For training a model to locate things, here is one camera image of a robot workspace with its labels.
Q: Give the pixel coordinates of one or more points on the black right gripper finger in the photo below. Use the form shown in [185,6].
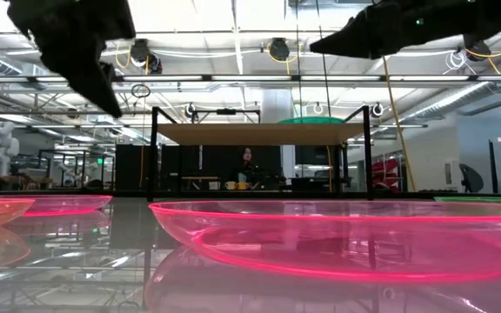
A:
[358,18]
[346,41]

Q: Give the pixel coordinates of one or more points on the teal translucent plate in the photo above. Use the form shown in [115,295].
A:
[311,120]

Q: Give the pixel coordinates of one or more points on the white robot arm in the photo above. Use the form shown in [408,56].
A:
[0,148]

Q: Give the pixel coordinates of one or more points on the black-framed wooden shelf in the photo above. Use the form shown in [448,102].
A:
[259,134]

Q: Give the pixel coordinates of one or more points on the black partition panel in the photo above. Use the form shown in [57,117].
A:
[133,167]

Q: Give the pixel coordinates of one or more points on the red fabric object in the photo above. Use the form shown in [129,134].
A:
[386,174]

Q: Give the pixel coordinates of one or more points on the white cup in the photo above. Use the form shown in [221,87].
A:
[214,185]

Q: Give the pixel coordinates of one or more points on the person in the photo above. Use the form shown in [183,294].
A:
[247,163]

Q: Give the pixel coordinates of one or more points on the dark office chair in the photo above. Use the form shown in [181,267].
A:
[471,178]

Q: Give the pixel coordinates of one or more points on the cream cup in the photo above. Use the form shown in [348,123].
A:
[230,185]

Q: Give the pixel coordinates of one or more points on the yellow cup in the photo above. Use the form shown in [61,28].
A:
[242,185]

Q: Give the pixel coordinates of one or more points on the green translucent plate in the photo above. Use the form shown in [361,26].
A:
[485,199]

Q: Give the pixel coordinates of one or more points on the large pink translucent plate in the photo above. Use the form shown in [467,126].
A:
[342,243]

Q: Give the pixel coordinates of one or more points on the black metal frame bar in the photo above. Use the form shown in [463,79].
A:
[226,111]

